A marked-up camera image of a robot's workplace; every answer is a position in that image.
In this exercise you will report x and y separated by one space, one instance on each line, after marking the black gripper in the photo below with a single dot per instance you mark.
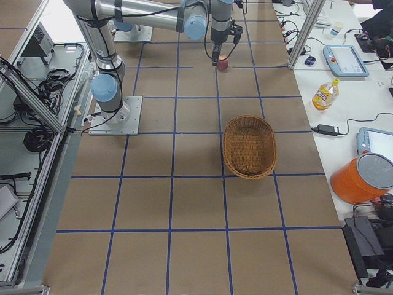
218 37

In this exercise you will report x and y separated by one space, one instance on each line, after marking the red apple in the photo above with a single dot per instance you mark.
222 63

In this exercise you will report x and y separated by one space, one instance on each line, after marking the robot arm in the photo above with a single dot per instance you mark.
195 19

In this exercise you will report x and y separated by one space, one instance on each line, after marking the wicker basket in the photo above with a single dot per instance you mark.
250 149

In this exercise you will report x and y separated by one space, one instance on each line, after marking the dark blue checkered pouch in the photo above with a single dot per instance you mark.
310 61

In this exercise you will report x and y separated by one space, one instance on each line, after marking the orange drink bottle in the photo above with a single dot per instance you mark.
326 94

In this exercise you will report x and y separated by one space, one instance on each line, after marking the white paper cup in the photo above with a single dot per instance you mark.
335 28

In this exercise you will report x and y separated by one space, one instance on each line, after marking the far teach pendant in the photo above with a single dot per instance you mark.
344 61

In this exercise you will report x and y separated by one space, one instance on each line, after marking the teach pendant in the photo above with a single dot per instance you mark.
344 61
374 141

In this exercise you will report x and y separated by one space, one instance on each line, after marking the black power adapter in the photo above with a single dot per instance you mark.
326 130

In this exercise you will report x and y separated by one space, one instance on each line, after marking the near teach pendant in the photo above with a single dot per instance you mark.
374 141

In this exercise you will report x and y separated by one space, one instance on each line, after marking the orange bucket with grey lid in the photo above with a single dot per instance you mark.
364 178

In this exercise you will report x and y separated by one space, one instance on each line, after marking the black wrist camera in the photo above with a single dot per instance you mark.
236 31

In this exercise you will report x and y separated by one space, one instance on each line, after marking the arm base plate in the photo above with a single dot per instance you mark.
125 122
137 34

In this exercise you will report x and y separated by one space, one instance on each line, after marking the aluminium frame post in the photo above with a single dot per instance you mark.
305 31

